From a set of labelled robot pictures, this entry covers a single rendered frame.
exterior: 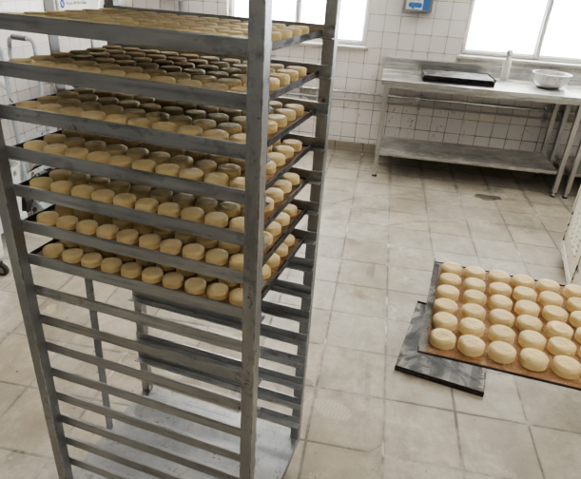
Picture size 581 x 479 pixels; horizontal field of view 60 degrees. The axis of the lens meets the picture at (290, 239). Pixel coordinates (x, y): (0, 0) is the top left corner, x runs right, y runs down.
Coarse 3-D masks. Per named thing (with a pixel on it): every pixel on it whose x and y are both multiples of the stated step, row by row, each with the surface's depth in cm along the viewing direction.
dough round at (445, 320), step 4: (440, 312) 109; (444, 312) 109; (436, 316) 108; (440, 316) 108; (444, 316) 108; (448, 316) 108; (452, 316) 108; (436, 320) 106; (440, 320) 106; (444, 320) 106; (448, 320) 106; (452, 320) 106; (456, 320) 107; (436, 324) 106; (440, 324) 106; (444, 324) 105; (448, 324) 105; (452, 324) 105; (456, 324) 106; (436, 328) 107; (444, 328) 106; (448, 328) 105; (452, 328) 106
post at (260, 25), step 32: (256, 0) 78; (256, 32) 80; (256, 64) 82; (256, 96) 84; (256, 128) 87; (256, 160) 89; (256, 192) 92; (256, 224) 95; (256, 256) 98; (256, 288) 101; (256, 320) 105; (256, 352) 110; (256, 384) 115; (256, 416) 121
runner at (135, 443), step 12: (72, 420) 147; (84, 420) 150; (96, 432) 146; (108, 432) 144; (132, 444) 143; (144, 444) 141; (168, 456) 139; (180, 456) 138; (192, 468) 138; (204, 468) 136; (216, 468) 138
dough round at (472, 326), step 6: (468, 318) 107; (474, 318) 107; (462, 324) 105; (468, 324) 105; (474, 324) 106; (480, 324) 106; (462, 330) 105; (468, 330) 104; (474, 330) 104; (480, 330) 104; (480, 336) 105
